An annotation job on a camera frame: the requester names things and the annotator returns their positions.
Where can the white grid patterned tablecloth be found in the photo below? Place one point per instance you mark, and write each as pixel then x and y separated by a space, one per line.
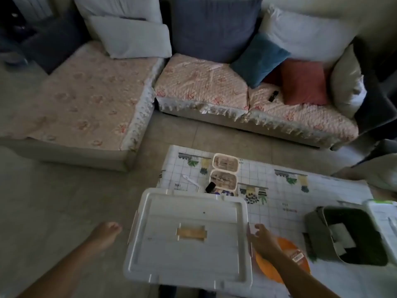
pixel 279 189

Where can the wide white back cushion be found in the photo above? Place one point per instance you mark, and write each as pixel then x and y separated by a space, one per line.
pixel 310 37

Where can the orange plastic plate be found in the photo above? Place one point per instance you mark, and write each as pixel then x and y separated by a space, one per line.
pixel 285 266

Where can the black remote control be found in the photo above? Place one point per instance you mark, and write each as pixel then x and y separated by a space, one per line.
pixel 273 96

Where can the white paper piece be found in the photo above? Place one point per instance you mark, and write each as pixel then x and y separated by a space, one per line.
pixel 342 238

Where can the white plastic storage box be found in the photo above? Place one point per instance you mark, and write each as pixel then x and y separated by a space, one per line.
pixel 186 238

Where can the person's left forearm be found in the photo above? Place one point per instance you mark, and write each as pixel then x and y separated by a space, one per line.
pixel 59 273

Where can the white plastic spoon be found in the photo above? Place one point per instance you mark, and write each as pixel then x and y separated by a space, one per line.
pixel 189 180

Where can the white throw pillow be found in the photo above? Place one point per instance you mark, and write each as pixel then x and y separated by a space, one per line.
pixel 133 38

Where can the floral quilted seat cover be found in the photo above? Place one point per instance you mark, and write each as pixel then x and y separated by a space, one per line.
pixel 297 121
pixel 198 80

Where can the red throw pillow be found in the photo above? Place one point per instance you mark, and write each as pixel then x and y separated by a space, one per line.
pixel 304 82

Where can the white plastic container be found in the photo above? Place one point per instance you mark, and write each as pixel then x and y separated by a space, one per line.
pixel 384 223

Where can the small black object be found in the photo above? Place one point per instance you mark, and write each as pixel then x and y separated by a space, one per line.
pixel 211 188

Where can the person's right forearm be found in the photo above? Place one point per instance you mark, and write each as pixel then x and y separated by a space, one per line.
pixel 297 277

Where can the dark grey sofa armrest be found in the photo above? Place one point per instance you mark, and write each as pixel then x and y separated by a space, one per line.
pixel 377 99

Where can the small beige basket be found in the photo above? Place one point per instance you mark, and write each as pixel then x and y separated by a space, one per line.
pixel 225 161
pixel 224 179

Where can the person's left fingers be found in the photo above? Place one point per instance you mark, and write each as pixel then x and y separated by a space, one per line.
pixel 114 228

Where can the large floral quilted sofa cover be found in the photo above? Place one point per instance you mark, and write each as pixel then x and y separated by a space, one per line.
pixel 83 99

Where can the person's right fingers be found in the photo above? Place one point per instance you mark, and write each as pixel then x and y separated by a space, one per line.
pixel 256 230

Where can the person's left hand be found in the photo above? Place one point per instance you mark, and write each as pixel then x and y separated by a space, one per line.
pixel 104 235

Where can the teal throw pillow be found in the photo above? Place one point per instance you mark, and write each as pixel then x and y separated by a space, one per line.
pixel 259 60

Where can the person's right hand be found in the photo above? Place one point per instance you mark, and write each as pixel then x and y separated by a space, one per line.
pixel 265 243

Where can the dark blue back cushion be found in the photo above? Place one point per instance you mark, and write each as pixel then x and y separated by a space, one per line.
pixel 214 27

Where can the beige sectional sofa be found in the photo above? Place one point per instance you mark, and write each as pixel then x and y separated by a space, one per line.
pixel 77 158

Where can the dark blue throw pillow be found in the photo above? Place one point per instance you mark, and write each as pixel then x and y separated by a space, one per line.
pixel 55 46

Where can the cream throw pillow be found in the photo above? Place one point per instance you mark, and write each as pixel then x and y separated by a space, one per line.
pixel 345 83

